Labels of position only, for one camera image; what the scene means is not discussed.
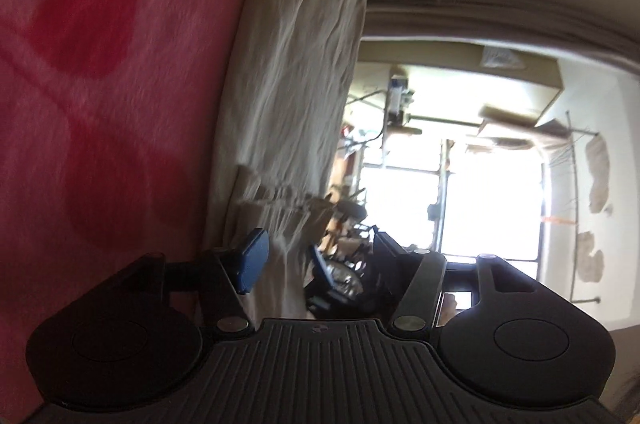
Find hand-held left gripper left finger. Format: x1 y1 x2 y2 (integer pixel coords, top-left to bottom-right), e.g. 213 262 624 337
107 228 271 335

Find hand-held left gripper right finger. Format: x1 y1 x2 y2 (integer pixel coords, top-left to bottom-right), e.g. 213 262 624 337
372 231 538 336

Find beige pants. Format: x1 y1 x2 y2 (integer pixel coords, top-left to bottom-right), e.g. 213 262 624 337
202 0 386 320

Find black wheelchair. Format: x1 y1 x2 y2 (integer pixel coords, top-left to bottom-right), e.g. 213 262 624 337
305 199 382 317

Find pink floral blanket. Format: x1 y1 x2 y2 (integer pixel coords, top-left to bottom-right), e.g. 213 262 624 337
0 0 296 424

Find white plastic bag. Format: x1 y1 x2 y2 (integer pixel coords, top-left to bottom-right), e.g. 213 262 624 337
481 46 524 70

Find grey-brown curtain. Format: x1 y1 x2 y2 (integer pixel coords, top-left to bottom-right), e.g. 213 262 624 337
364 0 640 72

